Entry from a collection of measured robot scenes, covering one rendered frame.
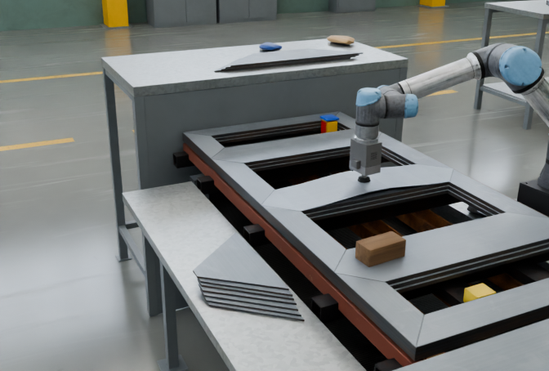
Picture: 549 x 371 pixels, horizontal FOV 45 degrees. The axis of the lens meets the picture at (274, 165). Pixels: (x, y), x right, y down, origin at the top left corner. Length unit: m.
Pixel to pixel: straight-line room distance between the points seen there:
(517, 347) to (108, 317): 2.02
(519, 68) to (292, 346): 1.13
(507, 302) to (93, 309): 2.03
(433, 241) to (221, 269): 0.58
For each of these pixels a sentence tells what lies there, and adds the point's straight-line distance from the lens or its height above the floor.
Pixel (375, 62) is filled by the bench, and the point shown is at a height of 1.05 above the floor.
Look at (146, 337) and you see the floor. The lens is 2.95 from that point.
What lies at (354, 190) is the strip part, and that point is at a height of 0.87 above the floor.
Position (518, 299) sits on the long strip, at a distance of 1.68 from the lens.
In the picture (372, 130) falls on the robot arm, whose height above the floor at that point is 1.05.
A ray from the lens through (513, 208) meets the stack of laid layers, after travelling 2.15.
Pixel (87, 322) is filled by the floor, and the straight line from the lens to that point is 3.10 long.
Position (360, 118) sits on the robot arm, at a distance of 2.09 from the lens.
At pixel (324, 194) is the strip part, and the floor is 0.86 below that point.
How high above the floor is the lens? 1.70
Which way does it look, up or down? 21 degrees down
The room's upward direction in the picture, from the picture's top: straight up
